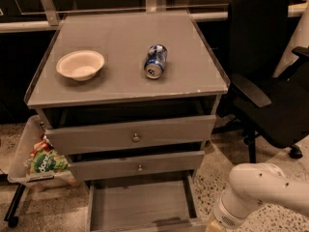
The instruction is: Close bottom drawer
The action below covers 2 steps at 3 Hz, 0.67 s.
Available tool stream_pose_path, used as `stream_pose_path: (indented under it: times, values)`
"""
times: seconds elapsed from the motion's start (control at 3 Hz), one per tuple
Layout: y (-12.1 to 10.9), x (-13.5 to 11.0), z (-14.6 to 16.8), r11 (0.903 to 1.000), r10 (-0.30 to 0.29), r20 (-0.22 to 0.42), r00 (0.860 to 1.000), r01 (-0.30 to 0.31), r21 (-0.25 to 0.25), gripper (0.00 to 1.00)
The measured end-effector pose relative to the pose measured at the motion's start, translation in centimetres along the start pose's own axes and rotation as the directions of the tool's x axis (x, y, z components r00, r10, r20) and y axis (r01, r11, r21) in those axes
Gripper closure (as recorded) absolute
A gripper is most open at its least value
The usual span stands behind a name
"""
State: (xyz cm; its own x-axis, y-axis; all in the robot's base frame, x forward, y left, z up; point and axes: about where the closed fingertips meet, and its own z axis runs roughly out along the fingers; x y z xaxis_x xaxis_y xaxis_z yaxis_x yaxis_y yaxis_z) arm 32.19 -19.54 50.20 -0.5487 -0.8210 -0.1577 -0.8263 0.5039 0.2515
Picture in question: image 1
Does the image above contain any white paper bowl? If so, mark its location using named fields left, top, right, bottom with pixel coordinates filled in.
left=56, top=50, right=104, bottom=81

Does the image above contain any crushed blue soda can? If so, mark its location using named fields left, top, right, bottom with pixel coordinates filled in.
left=144, top=44, right=167, bottom=79

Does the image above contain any clear plastic bin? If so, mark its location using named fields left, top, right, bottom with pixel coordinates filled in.
left=8, top=115, right=77, bottom=191

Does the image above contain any green snack bag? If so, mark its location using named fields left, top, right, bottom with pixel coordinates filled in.
left=24, top=149, right=69, bottom=174

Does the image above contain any grey drawer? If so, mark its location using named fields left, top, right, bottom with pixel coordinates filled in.
left=86, top=171, right=206, bottom=232
left=45, top=115, right=216, bottom=155
left=69, top=151, right=205, bottom=181

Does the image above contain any grey bottom drawer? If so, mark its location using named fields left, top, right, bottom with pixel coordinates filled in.
left=86, top=171, right=206, bottom=232

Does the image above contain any black office chair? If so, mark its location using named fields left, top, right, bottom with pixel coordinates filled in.
left=217, top=0, right=309, bottom=163

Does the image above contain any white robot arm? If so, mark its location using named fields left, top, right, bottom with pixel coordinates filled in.
left=205, top=163, right=309, bottom=232

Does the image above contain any grey drawer cabinet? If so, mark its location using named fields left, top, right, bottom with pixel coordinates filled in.
left=24, top=10, right=232, bottom=186

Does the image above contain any grey middle drawer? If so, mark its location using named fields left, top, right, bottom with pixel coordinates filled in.
left=69, top=151, right=205, bottom=181

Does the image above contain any red snack bag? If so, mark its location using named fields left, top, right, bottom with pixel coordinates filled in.
left=30, top=134, right=53, bottom=158

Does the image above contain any black wheeled stand leg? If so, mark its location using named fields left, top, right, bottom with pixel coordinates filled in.
left=4, top=184, right=25, bottom=228

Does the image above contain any metal rail frame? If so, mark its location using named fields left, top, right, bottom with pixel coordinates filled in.
left=0, top=0, right=309, bottom=34

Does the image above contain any grey top drawer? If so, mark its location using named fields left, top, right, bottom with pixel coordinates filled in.
left=45, top=115, right=216, bottom=155

